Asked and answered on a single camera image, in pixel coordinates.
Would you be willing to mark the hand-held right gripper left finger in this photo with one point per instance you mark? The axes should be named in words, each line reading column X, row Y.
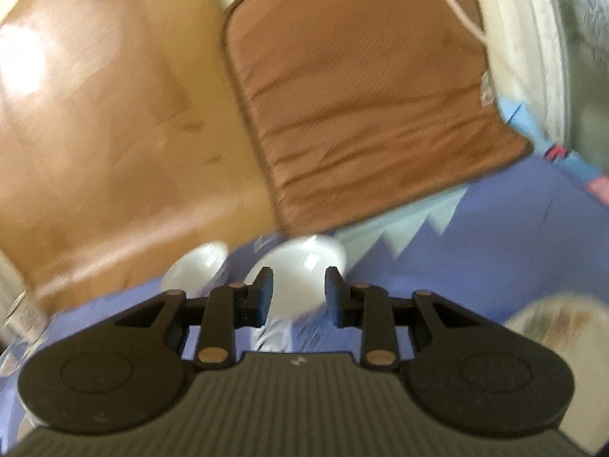
column 264, row 293

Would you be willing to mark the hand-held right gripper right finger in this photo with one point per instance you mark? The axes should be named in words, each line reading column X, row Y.
column 334, row 295

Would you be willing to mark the large white bowl purple flowers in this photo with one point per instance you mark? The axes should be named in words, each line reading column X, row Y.
column 299, row 257

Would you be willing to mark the small white bowl purple flowers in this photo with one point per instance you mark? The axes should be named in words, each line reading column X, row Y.
column 195, row 262

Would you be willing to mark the large floral white plate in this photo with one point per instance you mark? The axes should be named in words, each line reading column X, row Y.
column 561, row 319

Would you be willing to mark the blue printed sheet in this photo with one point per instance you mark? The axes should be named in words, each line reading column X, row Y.
column 499, row 247

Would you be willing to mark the brown seat cushion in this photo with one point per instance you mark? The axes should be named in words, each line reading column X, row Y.
column 371, row 104

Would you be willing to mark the wood grain board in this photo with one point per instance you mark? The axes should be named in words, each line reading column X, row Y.
column 119, row 128

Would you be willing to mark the white enamel mug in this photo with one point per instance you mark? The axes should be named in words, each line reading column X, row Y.
column 24, row 316

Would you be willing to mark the white window frame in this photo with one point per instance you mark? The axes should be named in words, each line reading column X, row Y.
column 537, row 33

